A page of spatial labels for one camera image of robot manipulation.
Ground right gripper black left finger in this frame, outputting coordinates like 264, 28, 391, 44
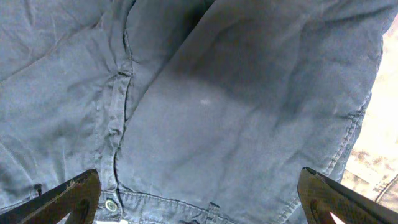
1, 169, 101, 224

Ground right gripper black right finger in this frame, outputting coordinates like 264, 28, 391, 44
297, 167, 397, 224

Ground dark blue shorts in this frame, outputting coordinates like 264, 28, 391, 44
1, 0, 397, 223

